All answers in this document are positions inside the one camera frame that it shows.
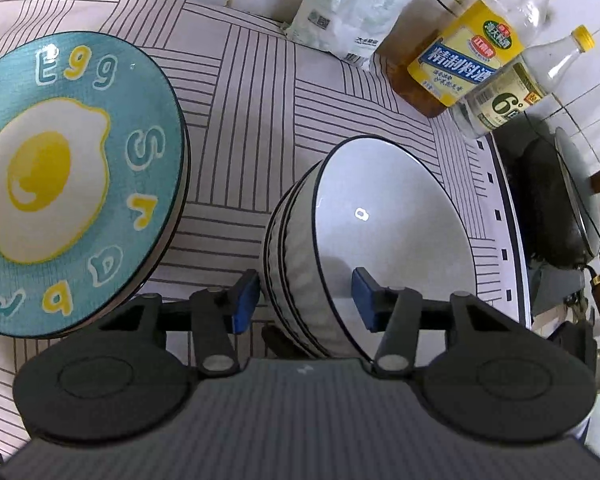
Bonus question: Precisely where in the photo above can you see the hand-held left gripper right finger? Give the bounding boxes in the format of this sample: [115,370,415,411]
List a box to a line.
[351,267,518,378]

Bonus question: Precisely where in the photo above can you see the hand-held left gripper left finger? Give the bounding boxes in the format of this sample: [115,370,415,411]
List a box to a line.
[97,269,261,378]

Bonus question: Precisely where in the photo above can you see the small white bowl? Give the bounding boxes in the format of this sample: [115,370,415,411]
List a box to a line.
[262,195,291,331]

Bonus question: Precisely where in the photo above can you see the white ribbed bowl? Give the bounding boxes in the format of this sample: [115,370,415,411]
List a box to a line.
[267,175,311,356]

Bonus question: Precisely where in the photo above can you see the white bowl with dark rim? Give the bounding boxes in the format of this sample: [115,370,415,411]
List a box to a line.
[279,136,478,359]

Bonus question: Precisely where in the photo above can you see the blue fried egg plate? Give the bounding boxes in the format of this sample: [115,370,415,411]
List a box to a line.
[0,31,186,337]

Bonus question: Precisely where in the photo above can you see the striped tablecloth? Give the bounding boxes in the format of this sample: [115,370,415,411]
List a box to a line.
[0,0,537,411]

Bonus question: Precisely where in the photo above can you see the dark wok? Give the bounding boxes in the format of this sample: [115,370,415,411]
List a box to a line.
[495,120,600,271]

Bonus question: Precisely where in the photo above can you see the clear bottle with yellow cap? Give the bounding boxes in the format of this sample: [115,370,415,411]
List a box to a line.
[450,25,596,140]

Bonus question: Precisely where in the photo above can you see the yellow label bottle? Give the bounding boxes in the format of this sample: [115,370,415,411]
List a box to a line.
[387,0,571,119]

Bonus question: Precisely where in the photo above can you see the white plastic bag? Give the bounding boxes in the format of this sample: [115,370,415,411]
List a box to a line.
[285,0,422,68]

